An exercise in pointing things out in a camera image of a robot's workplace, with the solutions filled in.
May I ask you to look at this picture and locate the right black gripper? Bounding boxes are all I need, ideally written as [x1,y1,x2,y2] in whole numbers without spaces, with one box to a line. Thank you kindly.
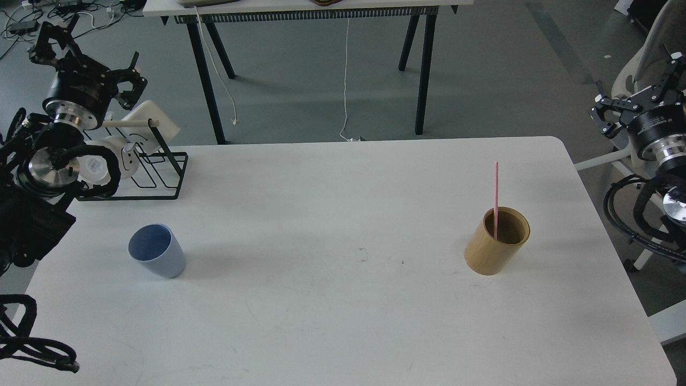
[590,51,685,161]

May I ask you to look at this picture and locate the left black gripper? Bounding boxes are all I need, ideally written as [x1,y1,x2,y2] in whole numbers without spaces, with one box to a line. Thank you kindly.
[28,15,147,130]

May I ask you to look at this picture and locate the blue plastic cup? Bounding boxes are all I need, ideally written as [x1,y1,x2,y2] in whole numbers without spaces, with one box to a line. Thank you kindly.
[128,223,187,279]

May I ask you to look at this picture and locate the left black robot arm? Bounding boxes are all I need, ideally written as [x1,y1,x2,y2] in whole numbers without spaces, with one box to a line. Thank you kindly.
[1,17,147,273]

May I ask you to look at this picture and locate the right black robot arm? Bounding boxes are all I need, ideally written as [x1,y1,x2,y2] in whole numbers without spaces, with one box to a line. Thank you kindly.
[590,52,685,264]

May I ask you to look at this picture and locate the background table black legs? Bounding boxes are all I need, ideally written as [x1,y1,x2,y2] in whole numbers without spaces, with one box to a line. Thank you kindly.
[143,0,474,145]

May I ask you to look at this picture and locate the bamboo cylinder holder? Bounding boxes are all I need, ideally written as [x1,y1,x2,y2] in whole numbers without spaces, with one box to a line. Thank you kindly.
[464,207,530,276]

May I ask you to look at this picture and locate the floor cables and adapters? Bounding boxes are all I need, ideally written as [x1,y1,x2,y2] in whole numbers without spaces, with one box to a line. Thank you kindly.
[0,0,146,61]

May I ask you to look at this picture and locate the black wire cup rack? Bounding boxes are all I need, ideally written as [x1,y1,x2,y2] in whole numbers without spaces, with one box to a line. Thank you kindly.
[77,118,189,201]

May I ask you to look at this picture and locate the white hanging rope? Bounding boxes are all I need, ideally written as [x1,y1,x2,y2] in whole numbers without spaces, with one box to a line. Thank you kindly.
[194,6,240,127]

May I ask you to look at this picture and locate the black cable loop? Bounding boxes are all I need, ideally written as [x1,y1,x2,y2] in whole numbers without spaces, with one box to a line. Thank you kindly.
[0,294,81,374]

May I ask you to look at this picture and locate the white hanging cable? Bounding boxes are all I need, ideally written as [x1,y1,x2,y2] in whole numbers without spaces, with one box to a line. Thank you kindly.
[339,18,367,143]

